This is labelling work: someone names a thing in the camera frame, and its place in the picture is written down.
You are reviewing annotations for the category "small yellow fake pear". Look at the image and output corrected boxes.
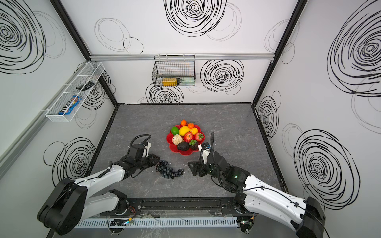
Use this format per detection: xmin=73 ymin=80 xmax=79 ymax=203
xmin=190 ymin=127 xmax=198 ymax=135

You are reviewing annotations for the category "red fake apple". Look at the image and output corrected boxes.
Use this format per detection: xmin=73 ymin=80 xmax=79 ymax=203
xmin=183 ymin=132 xmax=193 ymax=143

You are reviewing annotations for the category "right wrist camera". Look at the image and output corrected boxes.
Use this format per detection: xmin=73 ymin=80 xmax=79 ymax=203
xmin=198 ymin=142 xmax=211 ymax=165

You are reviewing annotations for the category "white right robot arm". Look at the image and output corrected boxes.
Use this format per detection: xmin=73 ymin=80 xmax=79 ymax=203
xmin=188 ymin=149 xmax=326 ymax=238

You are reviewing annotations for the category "dark fake grape bunch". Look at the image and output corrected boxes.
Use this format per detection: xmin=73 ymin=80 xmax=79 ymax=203
xmin=155 ymin=160 xmax=185 ymax=179

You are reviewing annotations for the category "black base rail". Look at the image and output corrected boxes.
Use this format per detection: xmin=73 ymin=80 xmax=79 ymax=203
xmin=101 ymin=196 xmax=257 ymax=215

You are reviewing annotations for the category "black remote control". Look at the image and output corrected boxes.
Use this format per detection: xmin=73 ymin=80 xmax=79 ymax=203
xmin=76 ymin=81 xmax=95 ymax=92

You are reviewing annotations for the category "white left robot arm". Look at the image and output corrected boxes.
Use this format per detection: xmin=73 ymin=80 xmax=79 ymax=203
xmin=37 ymin=142 xmax=160 ymax=235

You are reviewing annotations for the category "black wire wall basket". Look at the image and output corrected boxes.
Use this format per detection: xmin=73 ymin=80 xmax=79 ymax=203
xmin=151 ymin=54 xmax=196 ymax=87

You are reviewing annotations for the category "yellow fake lemon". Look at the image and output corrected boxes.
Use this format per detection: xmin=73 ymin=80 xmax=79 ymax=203
xmin=179 ymin=126 xmax=190 ymax=136

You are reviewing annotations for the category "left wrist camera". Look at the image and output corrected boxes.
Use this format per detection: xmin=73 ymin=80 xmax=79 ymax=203
xmin=143 ymin=141 xmax=151 ymax=157

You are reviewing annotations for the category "yellow box in basket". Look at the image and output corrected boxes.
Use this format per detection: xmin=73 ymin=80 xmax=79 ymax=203
xmin=162 ymin=77 xmax=179 ymax=87

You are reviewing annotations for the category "red flower-shaped fruit bowl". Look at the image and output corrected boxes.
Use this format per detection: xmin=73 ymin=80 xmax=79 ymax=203
xmin=166 ymin=125 xmax=205 ymax=156

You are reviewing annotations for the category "white slotted cable duct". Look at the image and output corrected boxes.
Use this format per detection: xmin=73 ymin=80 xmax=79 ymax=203
xmin=76 ymin=217 xmax=238 ymax=229

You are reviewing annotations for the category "blue candy packet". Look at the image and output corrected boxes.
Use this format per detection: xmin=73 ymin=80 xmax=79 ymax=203
xmin=58 ymin=95 xmax=82 ymax=115

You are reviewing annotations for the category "green fake pepper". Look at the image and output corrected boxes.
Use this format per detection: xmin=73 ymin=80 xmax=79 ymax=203
xmin=171 ymin=126 xmax=179 ymax=136

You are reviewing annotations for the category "green box in basket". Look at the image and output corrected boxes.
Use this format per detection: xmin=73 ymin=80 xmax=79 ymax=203
xmin=179 ymin=76 xmax=195 ymax=87

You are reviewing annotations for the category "white wire wall shelf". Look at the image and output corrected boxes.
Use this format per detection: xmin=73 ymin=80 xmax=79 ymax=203
xmin=45 ymin=62 xmax=105 ymax=123

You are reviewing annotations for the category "dark fake avocado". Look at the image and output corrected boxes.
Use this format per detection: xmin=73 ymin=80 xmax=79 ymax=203
xmin=177 ymin=141 xmax=190 ymax=151

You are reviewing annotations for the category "green fake mangosteen half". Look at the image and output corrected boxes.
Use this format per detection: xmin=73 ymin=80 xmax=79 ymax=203
xmin=189 ymin=140 xmax=199 ymax=151

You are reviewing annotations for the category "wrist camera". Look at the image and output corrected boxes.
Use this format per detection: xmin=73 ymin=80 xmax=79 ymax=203
xmin=143 ymin=141 xmax=151 ymax=157
xmin=198 ymin=142 xmax=211 ymax=165

